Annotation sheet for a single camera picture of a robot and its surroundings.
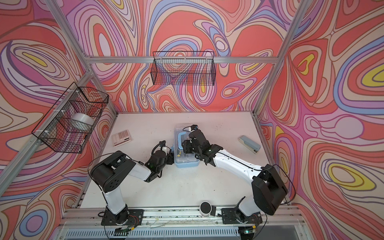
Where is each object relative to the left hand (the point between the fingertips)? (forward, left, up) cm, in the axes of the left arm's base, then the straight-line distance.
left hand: (174, 150), depth 96 cm
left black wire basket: (-3, +45, +32) cm, 56 cm away
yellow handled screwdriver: (-7, -4, +7) cm, 11 cm away
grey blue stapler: (+3, -50, +2) cm, 51 cm away
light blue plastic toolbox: (-10, -7, 0) cm, 13 cm away
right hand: (-5, -9, +12) cm, 16 cm away
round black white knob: (-34, -19, +3) cm, 39 cm away
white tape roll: (-3, +40, +32) cm, 51 cm away
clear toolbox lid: (+6, -5, +9) cm, 12 cm away
